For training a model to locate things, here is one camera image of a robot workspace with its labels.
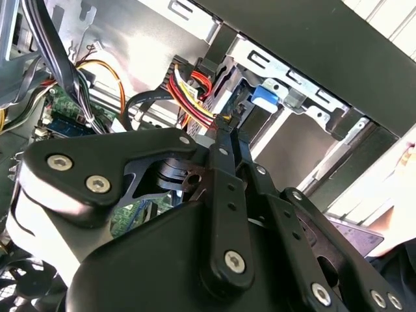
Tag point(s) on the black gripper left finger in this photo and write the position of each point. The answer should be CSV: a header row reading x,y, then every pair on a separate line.
x,y
84,156

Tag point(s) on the person's hand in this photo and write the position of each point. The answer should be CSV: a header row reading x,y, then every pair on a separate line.
x,y
409,155

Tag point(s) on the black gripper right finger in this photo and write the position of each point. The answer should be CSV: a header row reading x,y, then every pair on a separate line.
x,y
286,234

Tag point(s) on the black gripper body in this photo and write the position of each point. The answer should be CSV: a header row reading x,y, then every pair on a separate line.
x,y
146,260

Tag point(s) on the hard disk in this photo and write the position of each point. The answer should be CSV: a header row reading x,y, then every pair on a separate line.
x,y
265,96

